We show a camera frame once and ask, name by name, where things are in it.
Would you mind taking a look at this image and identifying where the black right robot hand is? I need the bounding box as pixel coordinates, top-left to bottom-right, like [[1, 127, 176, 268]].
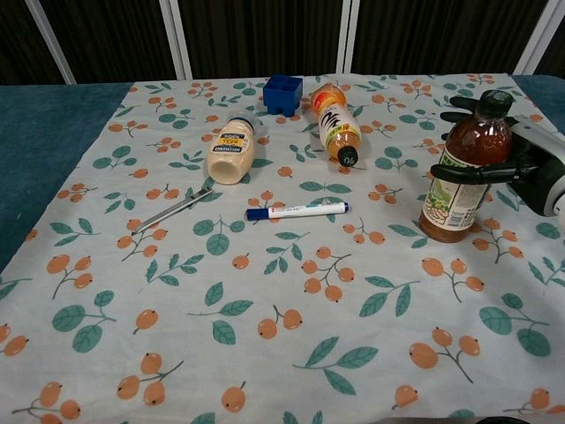
[[430, 93, 555, 217]]

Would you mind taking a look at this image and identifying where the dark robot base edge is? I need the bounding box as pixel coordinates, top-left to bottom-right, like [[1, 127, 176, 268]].
[[383, 415, 531, 424]]

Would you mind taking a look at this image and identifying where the white partition frame post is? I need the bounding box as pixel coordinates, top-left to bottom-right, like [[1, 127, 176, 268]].
[[158, 0, 192, 81], [24, 0, 77, 85], [513, 0, 565, 75], [335, 0, 359, 74]]

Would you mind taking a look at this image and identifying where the orange juice bottle black cap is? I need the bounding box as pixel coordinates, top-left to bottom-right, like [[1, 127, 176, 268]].
[[310, 83, 363, 169]]

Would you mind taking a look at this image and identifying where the mayonnaise jar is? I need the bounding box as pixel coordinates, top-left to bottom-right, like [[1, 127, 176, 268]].
[[206, 112, 259, 186]]

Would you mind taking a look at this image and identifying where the blue and white marker pen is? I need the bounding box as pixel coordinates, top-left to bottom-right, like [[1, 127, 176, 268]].
[[245, 201, 350, 222]]

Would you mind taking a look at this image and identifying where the white fruit print tablecloth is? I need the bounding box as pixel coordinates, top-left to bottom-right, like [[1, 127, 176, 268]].
[[0, 72, 565, 424]]

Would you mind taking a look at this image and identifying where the blue plastic compartment block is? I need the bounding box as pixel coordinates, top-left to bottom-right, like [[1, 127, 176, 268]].
[[262, 73, 305, 118]]

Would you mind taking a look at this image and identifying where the brown tea bottle green label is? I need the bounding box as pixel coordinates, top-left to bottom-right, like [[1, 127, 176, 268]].
[[418, 89, 516, 244]]

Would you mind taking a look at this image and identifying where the silver utility knife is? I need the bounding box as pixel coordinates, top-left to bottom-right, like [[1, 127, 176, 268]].
[[131, 187, 214, 235]]

